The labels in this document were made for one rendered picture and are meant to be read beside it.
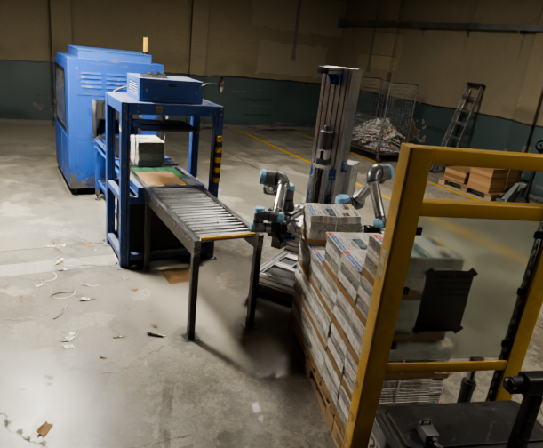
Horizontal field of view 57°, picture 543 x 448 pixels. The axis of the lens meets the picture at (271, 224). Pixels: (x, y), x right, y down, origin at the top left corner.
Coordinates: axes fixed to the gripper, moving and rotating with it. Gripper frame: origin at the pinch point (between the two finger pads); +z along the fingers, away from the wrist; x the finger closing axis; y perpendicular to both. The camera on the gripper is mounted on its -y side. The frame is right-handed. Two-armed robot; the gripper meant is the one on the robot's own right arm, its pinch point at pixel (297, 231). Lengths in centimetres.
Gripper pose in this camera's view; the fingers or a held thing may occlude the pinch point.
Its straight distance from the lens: 375.3
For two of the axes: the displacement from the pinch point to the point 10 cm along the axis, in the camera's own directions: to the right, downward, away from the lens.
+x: -1.5, -3.5, 9.3
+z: 9.8, 0.5, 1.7
